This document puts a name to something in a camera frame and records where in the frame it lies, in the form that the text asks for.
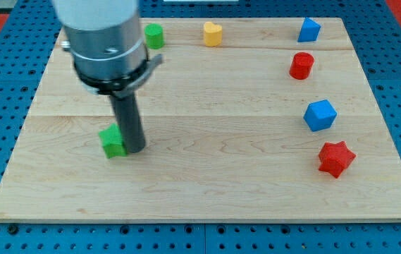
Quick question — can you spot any red cylinder block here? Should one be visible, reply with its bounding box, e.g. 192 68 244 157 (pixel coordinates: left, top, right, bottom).
289 52 314 80

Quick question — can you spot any green cylinder block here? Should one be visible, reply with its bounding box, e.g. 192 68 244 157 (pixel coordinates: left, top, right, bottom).
144 23 165 49

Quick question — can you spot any blue cube block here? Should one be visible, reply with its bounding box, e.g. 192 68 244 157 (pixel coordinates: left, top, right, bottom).
303 99 338 132

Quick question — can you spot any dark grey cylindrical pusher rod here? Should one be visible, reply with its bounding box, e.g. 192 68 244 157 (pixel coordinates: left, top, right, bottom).
110 93 146 153

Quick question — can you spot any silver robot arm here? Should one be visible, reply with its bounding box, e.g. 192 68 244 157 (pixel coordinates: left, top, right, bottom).
52 0 163 153

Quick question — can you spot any light wooden board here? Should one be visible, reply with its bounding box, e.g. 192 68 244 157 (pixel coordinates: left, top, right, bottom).
0 18 401 224

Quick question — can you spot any yellow heart block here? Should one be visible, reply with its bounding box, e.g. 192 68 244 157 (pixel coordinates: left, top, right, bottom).
203 21 223 47

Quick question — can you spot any blue triangular prism block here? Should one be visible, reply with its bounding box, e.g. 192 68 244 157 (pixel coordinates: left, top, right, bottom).
297 17 321 42

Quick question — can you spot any green star block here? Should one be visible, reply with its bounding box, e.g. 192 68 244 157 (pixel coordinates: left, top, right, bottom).
98 123 128 159

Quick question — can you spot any red star block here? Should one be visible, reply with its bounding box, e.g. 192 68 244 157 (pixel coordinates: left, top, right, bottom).
318 141 356 179

